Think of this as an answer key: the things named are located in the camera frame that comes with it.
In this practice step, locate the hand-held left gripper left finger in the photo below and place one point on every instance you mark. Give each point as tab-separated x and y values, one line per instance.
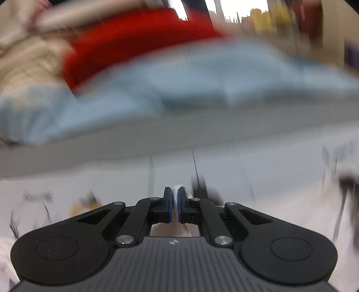
169	207

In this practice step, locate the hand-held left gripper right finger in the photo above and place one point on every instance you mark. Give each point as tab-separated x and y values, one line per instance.
180	207

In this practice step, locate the white garment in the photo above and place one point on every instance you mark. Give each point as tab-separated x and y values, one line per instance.
175	196

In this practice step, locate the light blue blanket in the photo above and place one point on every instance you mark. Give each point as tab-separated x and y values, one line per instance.
179	81

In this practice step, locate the red pillow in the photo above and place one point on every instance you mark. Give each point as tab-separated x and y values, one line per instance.
134	42

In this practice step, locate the beige fluffy cloth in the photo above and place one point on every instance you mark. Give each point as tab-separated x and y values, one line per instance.
28	61

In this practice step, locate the yellow plush toys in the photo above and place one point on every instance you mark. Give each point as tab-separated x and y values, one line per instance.
266	19

